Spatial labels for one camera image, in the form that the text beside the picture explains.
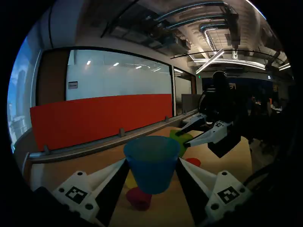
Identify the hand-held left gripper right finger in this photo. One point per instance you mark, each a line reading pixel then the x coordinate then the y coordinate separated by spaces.
pixel 208 179

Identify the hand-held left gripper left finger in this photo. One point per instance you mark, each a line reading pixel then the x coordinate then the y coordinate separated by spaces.
pixel 94 182

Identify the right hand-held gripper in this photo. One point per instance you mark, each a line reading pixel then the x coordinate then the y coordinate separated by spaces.
pixel 220 99

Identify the green plastic cup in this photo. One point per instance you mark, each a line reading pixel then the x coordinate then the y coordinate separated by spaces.
pixel 183 139

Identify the blue plastic cup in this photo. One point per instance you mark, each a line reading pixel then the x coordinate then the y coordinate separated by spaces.
pixel 151 165

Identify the red plastic cup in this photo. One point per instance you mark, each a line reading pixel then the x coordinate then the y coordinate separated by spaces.
pixel 194 161

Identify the grey desk partition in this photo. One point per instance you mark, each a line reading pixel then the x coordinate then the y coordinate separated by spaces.
pixel 190 102

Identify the yellow plastic cup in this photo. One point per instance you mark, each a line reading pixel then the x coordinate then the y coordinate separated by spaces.
pixel 130 181

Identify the magenta plastic cup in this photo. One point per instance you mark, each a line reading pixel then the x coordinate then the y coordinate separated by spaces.
pixel 139 199

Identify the red desk screen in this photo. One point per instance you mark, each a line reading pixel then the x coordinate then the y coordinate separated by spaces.
pixel 99 118

